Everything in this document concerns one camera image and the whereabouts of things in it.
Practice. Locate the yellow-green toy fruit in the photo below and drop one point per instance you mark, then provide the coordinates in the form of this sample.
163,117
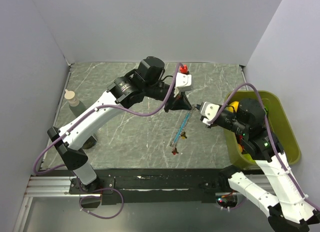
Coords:
248,158

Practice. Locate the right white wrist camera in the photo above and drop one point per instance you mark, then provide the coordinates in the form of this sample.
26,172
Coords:
208,111

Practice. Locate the grey bottle beige cap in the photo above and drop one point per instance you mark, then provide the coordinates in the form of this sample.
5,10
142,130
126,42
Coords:
75,105

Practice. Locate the orange toy fruit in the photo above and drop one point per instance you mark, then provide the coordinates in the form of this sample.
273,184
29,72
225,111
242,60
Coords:
240,148

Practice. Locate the light blue key handle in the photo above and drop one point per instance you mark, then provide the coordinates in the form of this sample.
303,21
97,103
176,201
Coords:
183,124

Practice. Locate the black paper cup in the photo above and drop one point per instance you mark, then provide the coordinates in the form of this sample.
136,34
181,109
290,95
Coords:
90,142

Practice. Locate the metal keyring with small rings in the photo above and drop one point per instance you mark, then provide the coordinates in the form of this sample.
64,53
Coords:
171,143

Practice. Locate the red key tag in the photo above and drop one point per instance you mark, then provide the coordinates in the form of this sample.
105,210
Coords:
174,151

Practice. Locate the yellow toy lemon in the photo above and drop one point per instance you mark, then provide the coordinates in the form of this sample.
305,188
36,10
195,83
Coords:
232,107

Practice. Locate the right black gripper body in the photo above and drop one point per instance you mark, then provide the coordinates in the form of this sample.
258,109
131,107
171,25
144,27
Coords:
220,121

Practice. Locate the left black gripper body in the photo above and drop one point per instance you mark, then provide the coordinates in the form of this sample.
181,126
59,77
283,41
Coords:
170,100

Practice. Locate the olive green plastic bin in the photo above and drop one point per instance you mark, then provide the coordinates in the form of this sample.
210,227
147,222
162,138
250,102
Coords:
278,123

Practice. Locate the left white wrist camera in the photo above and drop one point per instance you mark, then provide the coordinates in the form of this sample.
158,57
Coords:
183,80

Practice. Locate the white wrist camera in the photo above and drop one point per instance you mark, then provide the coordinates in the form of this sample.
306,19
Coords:
208,111
183,80

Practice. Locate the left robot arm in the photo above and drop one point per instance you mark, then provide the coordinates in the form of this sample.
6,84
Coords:
124,92

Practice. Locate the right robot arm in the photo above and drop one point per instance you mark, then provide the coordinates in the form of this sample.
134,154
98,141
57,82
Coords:
286,209

